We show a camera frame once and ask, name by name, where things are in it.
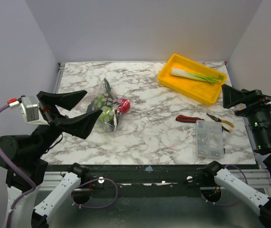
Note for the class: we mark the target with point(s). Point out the white green leek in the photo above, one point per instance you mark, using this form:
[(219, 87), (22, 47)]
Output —
[(197, 77)]

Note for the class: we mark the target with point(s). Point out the clear plastic screw box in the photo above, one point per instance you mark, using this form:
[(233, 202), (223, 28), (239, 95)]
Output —
[(209, 140)]

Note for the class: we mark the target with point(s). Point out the aluminium frame rail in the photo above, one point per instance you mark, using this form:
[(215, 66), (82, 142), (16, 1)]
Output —
[(59, 77)]

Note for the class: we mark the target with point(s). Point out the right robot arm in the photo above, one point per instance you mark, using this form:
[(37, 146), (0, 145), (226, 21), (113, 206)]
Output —
[(253, 187)]

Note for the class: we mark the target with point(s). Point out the green chives bunch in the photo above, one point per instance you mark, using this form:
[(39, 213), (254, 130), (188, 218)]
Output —
[(108, 88)]

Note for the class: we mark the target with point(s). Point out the yellow plastic tray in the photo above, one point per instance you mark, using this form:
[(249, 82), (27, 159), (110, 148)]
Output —
[(194, 80)]

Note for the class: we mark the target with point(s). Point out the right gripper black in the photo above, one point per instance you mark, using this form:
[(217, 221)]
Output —
[(249, 108)]

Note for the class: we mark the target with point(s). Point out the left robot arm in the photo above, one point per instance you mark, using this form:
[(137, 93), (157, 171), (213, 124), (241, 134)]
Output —
[(21, 156)]

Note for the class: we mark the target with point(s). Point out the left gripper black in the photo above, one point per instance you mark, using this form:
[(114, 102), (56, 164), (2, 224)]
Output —
[(82, 124)]

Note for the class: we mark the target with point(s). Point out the green grapes bunch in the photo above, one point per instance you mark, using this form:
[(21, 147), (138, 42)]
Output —
[(101, 100)]

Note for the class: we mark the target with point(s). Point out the green cabbage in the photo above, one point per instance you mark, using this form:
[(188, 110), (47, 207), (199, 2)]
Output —
[(107, 114)]

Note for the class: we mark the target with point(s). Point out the red black utility knife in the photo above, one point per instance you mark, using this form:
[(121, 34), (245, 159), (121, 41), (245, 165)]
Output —
[(187, 119)]

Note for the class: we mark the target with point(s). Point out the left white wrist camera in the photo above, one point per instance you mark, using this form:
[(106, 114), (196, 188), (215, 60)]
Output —
[(30, 109)]

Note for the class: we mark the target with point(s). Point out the clear pink zip top bag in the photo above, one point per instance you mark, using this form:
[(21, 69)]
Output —
[(112, 106)]

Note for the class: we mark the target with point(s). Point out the yellow handled pliers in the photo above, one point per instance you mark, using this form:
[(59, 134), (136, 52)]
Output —
[(219, 120)]

